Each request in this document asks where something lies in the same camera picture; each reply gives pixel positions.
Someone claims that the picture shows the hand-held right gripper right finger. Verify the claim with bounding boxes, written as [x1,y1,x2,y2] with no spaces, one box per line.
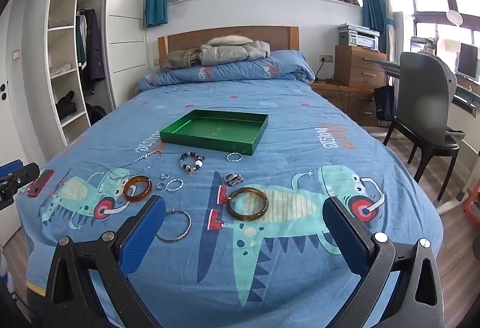
[322,196,445,328]

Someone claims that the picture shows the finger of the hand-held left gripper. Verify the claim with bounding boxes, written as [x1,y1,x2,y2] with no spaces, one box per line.
[0,159,24,175]
[0,162,41,210]

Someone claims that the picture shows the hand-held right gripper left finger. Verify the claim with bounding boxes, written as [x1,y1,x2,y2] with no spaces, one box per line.
[44,195,167,328]

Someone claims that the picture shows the plain silver bangle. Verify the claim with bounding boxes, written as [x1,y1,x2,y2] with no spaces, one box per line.
[156,210,192,242]

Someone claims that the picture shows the orange amber bangle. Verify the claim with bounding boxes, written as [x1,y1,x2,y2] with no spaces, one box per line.
[123,175,152,203]

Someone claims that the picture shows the silver chain necklace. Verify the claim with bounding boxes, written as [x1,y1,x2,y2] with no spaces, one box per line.
[109,150,163,180]

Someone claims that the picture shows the dark amber bangle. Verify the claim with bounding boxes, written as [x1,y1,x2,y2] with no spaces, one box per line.
[227,186,269,221]

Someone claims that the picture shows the green metal tray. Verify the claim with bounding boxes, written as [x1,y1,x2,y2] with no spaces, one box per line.
[159,110,269,156]

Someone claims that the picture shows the red phone case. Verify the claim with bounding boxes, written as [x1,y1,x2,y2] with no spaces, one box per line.
[27,169,55,198]

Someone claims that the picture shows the white door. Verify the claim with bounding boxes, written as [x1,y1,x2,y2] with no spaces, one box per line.
[0,5,30,239]

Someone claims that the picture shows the black clothing pile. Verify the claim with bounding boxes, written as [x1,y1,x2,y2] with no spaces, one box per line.
[56,91,79,115]

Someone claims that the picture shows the black bag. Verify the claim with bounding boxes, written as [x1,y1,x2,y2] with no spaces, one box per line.
[85,105,106,126]

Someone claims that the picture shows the blue cartoon bed sheet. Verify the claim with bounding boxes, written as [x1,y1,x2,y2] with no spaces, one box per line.
[15,82,443,328]

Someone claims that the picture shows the orange object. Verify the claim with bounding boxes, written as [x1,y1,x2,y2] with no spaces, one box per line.
[463,187,480,261]

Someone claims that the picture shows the low wooden cabinet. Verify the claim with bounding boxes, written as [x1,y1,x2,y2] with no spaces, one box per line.
[309,80,387,128]

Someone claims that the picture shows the dark blue tote bag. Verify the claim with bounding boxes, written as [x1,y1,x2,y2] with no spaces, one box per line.
[373,85,396,122]

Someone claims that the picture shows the hanging dark clothes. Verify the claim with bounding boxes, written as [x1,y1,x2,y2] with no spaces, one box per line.
[76,8,106,92]

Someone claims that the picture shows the grey black chair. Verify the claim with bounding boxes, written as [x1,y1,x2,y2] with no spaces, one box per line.
[382,51,466,201]

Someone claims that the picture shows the wooden drawer chest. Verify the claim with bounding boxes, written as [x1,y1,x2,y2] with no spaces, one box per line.
[334,45,388,89]

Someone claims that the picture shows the white wardrobe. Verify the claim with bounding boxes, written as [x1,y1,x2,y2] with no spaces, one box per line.
[47,0,147,145]

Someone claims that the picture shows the brown fleece garment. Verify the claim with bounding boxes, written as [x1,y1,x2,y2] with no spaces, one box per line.
[159,48,201,73]

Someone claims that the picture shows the folded blue quilt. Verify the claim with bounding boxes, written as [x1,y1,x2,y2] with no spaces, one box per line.
[137,49,316,92]

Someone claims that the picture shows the white printer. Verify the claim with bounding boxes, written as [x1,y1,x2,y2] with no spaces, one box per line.
[337,23,380,50]

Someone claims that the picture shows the wooden headboard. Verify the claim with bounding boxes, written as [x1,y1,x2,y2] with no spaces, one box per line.
[158,26,299,66]

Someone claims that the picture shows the grey down jacket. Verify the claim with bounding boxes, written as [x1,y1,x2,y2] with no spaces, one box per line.
[199,35,271,66]

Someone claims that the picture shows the white standing appliance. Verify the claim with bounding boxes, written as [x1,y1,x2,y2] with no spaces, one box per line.
[392,12,416,64]

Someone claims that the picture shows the computer monitor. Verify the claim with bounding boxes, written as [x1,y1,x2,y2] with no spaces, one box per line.
[455,43,480,83]

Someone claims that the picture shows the round white lamp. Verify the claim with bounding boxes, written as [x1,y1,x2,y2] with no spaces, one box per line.
[445,9,466,29]

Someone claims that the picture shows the beaded bracelet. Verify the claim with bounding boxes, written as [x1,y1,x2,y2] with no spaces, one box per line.
[179,152,207,176]

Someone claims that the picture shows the black charger cable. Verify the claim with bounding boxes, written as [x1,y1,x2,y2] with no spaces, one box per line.
[314,60,334,84]

